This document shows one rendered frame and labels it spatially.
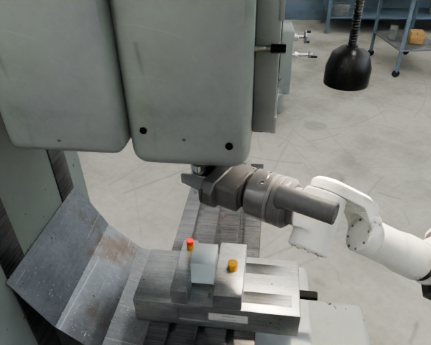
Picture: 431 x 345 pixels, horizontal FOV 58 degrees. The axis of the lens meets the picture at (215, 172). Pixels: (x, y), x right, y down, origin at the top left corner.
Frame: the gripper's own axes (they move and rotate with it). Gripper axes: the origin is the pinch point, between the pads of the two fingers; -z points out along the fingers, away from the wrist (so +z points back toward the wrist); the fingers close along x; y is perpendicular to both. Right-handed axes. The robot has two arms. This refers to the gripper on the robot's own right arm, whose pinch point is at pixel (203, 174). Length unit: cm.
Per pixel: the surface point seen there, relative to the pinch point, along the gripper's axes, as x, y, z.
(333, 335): -18, 53, 27
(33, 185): 14.7, 5.8, -34.0
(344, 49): -11.9, -23.3, 19.7
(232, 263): 0.4, 20.1, 6.7
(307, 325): -8.5, 41.0, 22.0
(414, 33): -445, 81, -19
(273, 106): -3.4, -15.4, 12.2
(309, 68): -396, 122, -119
